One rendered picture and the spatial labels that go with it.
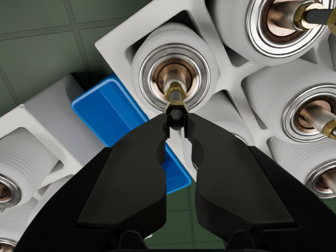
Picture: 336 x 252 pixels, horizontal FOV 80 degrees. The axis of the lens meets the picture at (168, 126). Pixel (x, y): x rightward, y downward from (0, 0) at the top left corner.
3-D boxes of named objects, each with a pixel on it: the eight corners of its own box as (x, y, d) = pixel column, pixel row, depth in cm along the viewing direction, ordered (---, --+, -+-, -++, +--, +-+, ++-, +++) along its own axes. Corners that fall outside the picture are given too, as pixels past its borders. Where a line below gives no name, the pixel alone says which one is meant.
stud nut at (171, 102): (192, 115, 15) (193, 121, 15) (172, 125, 16) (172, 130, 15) (179, 94, 15) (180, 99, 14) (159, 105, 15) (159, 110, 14)
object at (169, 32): (195, 15, 34) (216, 21, 19) (201, 70, 39) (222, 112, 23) (140, 27, 35) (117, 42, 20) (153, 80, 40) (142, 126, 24)
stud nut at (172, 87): (188, 96, 19) (189, 100, 18) (172, 105, 19) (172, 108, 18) (178, 78, 18) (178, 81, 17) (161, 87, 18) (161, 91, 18)
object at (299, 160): (267, 91, 41) (328, 142, 25) (307, 105, 42) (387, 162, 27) (243, 129, 46) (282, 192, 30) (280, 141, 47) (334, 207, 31)
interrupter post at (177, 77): (183, 66, 21) (186, 75, 18) (187, 88, 22) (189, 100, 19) (161, 70, 21) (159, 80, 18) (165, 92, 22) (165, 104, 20)
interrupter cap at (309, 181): (327, 149, 26) (331, 153, 26) (373, 164, 27) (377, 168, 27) (291, 188, 30) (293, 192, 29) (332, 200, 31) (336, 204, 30)
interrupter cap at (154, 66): (206, 34, 19) (207, 35, 19) (212, 105, 23) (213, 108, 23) (130, 50, 20) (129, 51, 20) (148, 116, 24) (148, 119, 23)
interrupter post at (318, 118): (318, 99, 23) (339, 112, 20) (327, 113, 24) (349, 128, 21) (298, 113, 24) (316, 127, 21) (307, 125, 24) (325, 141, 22)
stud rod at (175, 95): (181, 88, 20) (186, 127, 13) (172, 92, 20) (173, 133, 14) (177, 79, 20) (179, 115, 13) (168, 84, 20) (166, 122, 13)
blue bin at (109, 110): (89, 83, 48) (66, 104, 37) (126, 59, 45) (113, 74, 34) (157, 167, 60) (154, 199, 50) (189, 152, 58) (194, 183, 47)
